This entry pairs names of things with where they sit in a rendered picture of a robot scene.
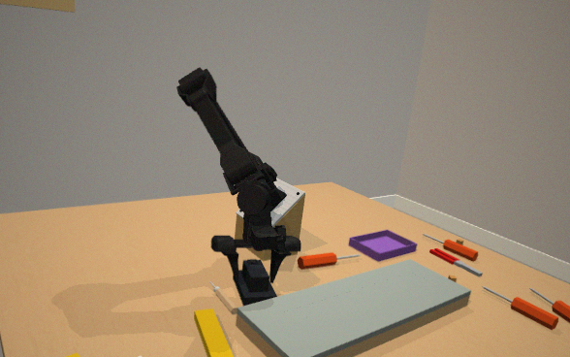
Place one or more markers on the purple open-top tray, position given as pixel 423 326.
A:
pixel 382 245

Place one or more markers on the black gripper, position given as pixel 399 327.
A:
pixel 228 246

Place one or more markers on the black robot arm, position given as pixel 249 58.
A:
pixel 244 172

